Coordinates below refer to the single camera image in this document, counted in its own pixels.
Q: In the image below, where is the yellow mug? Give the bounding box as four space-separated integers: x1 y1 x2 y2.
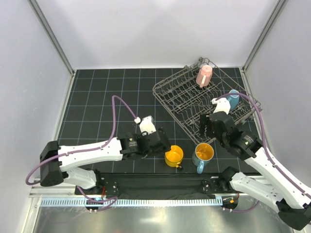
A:
165 145 184 170

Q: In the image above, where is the blue mug orange inside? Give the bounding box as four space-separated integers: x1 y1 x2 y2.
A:
191 143 214 174

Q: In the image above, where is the blue floral mug white inside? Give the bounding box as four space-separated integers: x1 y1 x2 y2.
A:
226 89 240 111

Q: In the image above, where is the pink faceted mug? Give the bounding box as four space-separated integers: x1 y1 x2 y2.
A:
196 65 213 88

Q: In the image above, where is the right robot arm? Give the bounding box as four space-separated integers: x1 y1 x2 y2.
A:
199 111 311 231

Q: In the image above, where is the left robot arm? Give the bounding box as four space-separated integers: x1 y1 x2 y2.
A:
40 128 171 195

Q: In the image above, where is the black grid cutting mat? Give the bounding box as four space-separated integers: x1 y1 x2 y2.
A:
57 68 260 175

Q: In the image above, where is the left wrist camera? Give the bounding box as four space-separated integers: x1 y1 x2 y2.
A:
134 116 156 134

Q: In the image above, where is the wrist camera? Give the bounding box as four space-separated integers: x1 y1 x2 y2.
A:
134 116 156 134
211 98 231 115

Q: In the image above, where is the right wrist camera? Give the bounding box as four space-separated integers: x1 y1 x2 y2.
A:
211 98 231 115

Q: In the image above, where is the grey wire dish rack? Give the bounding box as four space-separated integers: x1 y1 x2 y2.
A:
153 57 248 144

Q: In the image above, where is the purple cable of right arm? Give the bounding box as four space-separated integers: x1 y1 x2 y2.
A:
218 93 311 195

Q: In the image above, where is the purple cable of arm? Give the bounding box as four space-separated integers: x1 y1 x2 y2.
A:
25 95 141 186
218 93 311 195

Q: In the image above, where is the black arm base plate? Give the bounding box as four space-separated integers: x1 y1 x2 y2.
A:
101 173 237 200

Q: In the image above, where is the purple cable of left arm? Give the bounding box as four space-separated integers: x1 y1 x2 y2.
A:
25 95 141 186

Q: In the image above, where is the white slotted cable duct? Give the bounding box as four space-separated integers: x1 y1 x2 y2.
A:
39 196 223 208

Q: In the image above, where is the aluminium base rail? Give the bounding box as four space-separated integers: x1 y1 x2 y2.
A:
29 183 75 198

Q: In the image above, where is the right aluminium frame post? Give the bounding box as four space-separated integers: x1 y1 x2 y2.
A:
242 0 288 73

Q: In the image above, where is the aluminium frame post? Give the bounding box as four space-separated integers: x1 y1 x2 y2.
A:
26 0 75 77
242 0 288 73

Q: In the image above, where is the left aluminium frame post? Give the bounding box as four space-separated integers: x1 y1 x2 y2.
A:
26 0 75 77

